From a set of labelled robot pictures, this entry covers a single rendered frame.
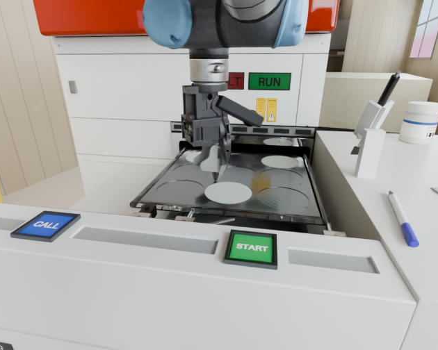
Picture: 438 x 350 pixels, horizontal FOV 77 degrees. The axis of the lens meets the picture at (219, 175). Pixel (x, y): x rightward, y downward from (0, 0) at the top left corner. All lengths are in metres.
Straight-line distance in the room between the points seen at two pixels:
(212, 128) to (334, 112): 4.46
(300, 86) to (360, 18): 6.53
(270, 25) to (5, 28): 2.93
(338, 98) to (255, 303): 4.70
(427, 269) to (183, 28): 0.40
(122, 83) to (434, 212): 0.83
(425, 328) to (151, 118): 0.82
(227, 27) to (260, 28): 0.05
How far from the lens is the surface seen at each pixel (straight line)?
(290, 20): 0.39
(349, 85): 4.91
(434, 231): 0.43
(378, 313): 0.32
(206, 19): 0.42
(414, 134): 0.83
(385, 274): 0.34
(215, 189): 0.59
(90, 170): 1.11
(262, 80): 0.83
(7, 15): 3.23
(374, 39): 7.33
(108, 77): 0.97
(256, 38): 0.40
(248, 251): 0.32
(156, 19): 0.44
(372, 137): 0.53
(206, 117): 0.55
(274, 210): 0.53
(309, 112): 0.85
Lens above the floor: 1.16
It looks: 23 degrees down
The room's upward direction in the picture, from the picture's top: straight up
